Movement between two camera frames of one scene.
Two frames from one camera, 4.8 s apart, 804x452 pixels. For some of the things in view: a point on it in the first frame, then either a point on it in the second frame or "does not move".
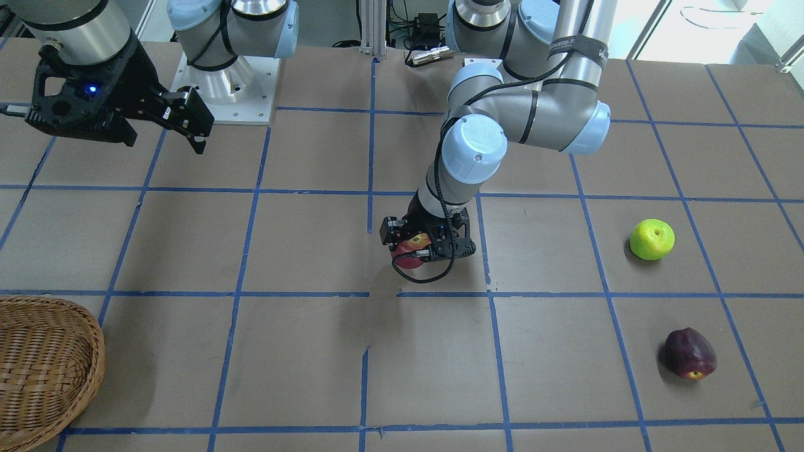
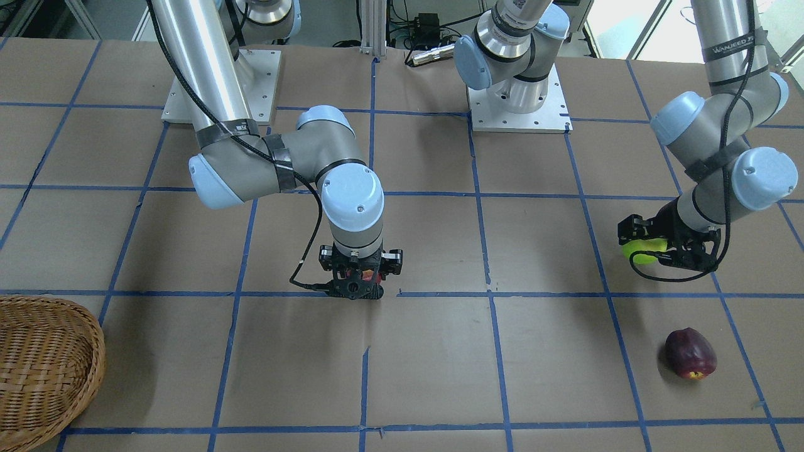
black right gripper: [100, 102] → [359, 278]
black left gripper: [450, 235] → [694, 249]
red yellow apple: [417, 241] → [368, 274]
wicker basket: [52, 357] does not move
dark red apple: [689, 355] does not move
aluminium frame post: [373, 27] does not move
